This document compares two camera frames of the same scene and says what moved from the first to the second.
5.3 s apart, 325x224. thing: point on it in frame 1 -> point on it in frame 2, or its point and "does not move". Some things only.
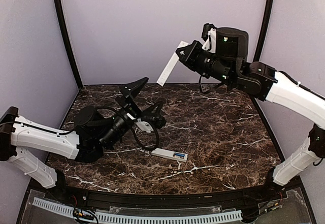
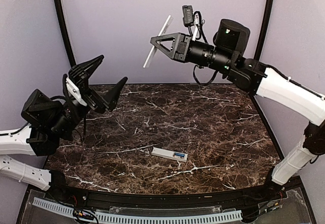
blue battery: (179, 154) does not move
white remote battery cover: (170, 65) -> (162, 31)
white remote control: (170, 154) does not move
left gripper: (130, 105) -> (91, 96)
